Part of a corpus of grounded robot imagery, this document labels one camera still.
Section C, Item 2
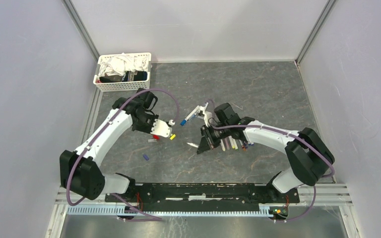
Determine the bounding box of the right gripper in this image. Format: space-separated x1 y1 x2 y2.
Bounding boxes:
196 122 230 155

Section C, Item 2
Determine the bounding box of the yellow capped white marker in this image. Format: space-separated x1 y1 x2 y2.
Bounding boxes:
232 138 239 150

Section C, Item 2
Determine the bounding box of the blue capped white marker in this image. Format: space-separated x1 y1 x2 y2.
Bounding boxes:
180 106 200 126

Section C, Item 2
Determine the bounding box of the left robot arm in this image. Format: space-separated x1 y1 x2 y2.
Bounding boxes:
60 88 179 206

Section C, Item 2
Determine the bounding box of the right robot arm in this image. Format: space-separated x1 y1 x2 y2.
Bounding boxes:
192 103 335 202

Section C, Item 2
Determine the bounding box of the white plastic basket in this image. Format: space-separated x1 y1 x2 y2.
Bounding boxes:
93 53 152 92

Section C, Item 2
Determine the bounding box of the white cloth in basket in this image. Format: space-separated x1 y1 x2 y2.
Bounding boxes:
96 53 151 77

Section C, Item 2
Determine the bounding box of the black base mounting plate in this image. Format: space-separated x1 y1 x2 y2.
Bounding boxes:
121 182 300 212

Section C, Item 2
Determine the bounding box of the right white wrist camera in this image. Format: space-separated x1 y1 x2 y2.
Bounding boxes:
195 102 212 126

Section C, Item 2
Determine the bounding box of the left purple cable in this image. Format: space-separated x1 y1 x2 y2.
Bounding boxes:
66 88 181 221

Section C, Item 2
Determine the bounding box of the white slotted cable duct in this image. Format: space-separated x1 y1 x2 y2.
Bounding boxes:
66 205 277 218

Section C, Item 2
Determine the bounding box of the aluminium frame rail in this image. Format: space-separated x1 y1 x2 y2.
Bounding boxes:
62 0 100 61

